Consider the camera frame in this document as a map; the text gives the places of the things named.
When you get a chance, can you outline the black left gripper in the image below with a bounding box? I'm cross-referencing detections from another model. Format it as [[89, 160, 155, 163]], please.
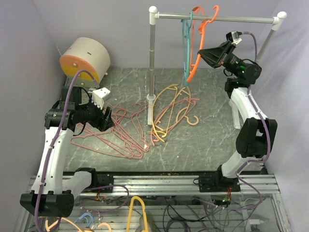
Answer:
[[75, 95, 114, 131]]

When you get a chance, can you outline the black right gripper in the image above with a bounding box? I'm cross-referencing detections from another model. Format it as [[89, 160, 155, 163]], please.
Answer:
[[197, 41, 243, 77]]

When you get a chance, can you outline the orange plastic hanger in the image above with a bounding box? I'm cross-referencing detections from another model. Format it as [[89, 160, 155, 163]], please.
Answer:
[[187, 5, 220, 82]]

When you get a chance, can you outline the teal plastic hanger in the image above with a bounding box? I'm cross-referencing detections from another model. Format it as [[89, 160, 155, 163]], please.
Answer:
[[181, 12, 193, 87]]

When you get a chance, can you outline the peach plastic hanger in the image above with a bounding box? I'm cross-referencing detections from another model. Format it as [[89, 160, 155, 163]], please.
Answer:
[[149, 85, 199, 143]]

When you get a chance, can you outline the pink plastic hanger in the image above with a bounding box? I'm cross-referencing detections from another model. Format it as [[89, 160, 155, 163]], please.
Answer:
[[149, 98, 200, 146]]

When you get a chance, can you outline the yellow plastic hanger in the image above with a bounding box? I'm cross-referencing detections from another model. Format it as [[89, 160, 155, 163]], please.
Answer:
[[151, 84, 178, 143]]

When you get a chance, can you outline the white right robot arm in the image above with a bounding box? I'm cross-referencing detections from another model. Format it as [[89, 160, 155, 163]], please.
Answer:
[[198, 41, 278, 192]]

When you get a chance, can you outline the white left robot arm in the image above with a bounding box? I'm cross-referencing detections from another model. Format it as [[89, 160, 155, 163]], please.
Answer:
[[20, 87, 114, 218]]

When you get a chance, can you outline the beige round drawer cabinet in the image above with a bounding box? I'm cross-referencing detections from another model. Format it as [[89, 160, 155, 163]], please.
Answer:
[[59, 37, 111, 83]]

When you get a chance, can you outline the silver clothes rack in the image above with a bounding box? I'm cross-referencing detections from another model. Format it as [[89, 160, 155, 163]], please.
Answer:
[[146, 5, 287, 126]]

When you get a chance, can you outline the blue hanger below table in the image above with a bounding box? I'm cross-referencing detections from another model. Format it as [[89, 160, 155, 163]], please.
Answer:
[[75, 212, 94, 228]]

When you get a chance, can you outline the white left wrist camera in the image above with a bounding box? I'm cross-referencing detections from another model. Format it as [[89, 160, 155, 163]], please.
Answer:
[[92, 87, 111, 110]]

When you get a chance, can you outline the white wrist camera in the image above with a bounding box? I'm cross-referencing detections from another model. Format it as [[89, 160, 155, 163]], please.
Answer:
[[92, 87, 111, 110], [226, 31, 242, 46]]

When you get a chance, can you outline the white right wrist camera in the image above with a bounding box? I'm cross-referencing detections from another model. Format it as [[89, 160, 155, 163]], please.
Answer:
[[226, 31, 242, 46]]

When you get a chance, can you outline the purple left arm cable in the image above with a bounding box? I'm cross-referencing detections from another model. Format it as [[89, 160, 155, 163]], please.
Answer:
[[33, 70, 101, 232]]

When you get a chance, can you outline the aluminium mounting rail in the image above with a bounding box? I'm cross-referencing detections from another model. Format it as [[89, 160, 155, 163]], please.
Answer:
[[28, 173, 281, 195]]

